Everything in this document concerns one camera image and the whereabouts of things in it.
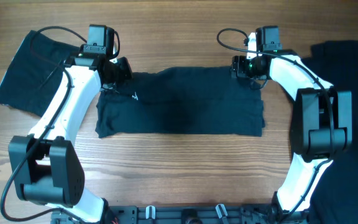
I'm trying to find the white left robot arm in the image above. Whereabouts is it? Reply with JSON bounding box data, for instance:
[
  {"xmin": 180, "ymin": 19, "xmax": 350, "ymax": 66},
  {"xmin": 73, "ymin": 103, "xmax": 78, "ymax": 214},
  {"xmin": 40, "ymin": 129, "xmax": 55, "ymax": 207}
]
[{"xmin": 0, "ymin": 52, "xmax": 132, "ymax": 223}]

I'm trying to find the pile of dark clothes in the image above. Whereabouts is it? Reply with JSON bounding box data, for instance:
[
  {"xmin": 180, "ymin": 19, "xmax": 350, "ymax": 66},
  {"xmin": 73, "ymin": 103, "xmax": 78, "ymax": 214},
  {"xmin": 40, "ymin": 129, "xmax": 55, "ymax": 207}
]
[{"xmin": 302, "ymin": 40, "xmax": 358, "ymax": 223}]

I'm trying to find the folded dark garment stack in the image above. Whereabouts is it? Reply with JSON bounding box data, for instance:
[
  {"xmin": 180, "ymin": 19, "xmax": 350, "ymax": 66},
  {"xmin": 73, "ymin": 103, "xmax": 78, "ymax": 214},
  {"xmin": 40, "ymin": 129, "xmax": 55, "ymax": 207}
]
[{"xmin": 0, "ymin": 30, "xmax": 79, "ymax": 116}]

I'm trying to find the dark t-shirt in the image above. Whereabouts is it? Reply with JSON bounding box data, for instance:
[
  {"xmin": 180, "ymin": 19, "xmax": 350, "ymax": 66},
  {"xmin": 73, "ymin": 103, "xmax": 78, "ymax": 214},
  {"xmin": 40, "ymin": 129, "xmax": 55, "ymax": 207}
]
[{"xmin": 96, "ymin": 67, "xmax": 265, "ymax": 138}]

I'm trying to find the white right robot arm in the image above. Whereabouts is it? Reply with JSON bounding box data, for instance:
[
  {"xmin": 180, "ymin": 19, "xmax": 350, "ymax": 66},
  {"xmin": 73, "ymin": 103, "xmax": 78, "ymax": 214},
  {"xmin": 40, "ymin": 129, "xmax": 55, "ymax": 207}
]
[{"xmin": 231, "ymin": 50, "xmax": 352, "ymax": 217}]

